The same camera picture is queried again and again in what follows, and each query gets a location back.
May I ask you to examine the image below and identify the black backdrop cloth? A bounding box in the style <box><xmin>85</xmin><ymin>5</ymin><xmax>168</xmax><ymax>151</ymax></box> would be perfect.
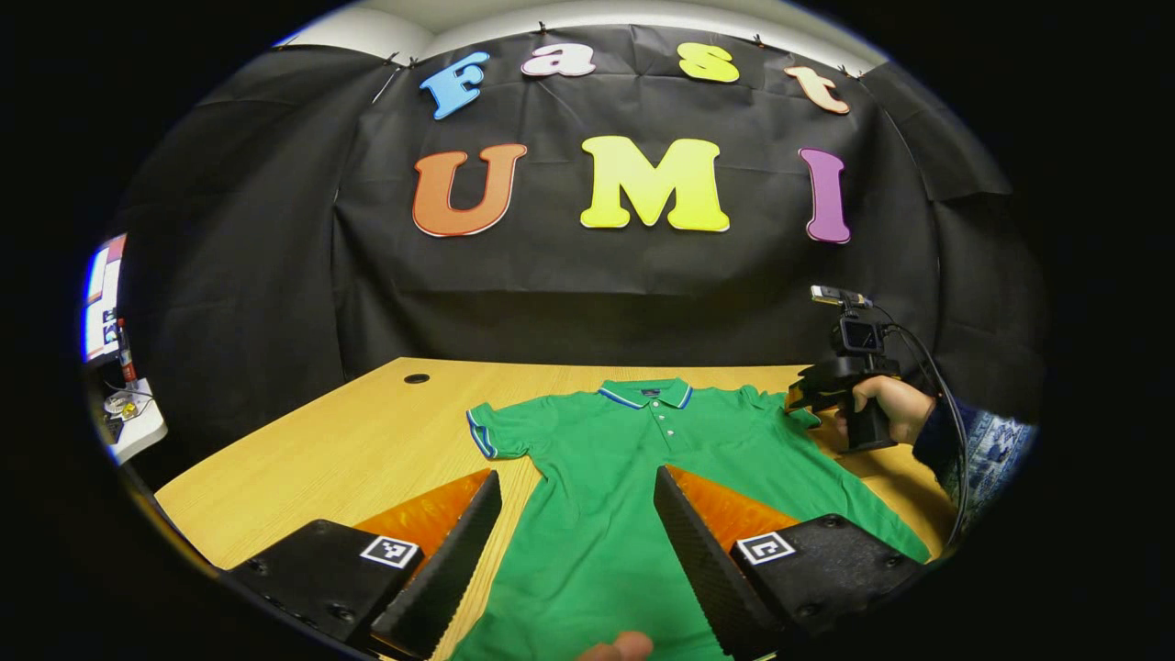
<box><xmin>115</xmin><ymin>23</ymin><xmax>1047</xmax><ymax>487</ymax></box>

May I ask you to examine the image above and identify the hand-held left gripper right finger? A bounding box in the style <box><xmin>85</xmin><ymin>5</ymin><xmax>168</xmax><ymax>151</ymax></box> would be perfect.
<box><xmin>654</xmin><ymin>465</ymin><xmax>928</xmax><ymax>660</ymax></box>

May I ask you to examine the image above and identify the bright screen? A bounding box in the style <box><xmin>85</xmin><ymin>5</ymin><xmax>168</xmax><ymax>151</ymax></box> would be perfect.
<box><xmin>83</xmin><ymin>234</ymin><xmax>128</xmax><ymax>364</ymax></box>

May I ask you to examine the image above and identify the red-capped bottle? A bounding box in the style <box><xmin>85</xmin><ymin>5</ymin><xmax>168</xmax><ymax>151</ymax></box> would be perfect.
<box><xmin>115</xmin><ymin>317</ymin><xmax>139</xmax><ymax>385</ymax></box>

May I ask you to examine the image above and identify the black cable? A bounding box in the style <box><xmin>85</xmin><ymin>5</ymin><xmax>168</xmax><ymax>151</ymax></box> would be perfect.
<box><xmin>872</xmin><ymin>308</ymin><xmax>972</xmax><ymax>552</ymax></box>

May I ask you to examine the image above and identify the green T-shirt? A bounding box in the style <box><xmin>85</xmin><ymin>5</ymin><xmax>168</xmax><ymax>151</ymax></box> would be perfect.
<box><xmin>465</xmin><ymin>376</ymin><xmax>933</xmax><ymax>661</ymax></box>

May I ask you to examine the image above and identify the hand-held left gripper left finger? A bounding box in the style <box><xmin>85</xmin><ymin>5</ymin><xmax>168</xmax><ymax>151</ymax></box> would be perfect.
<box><xmin>220</xmin><ymin>468</ymin><xmax>504</xmax><ymax>660</ymax></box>

